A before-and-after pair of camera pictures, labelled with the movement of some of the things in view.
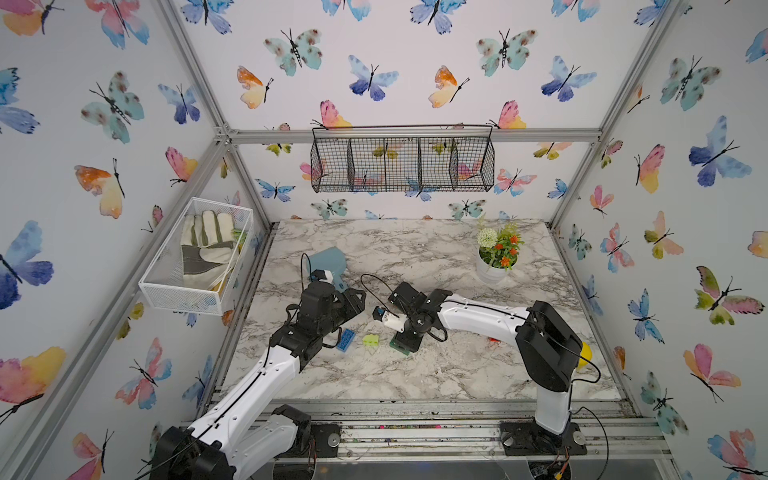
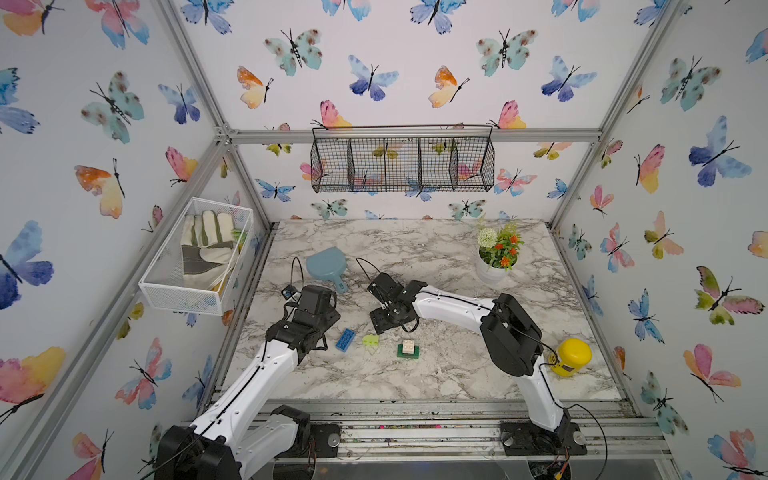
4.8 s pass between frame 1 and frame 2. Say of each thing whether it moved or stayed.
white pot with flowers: stayed
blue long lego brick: stayed
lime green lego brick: stayed
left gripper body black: moved
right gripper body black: moved
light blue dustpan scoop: stayed
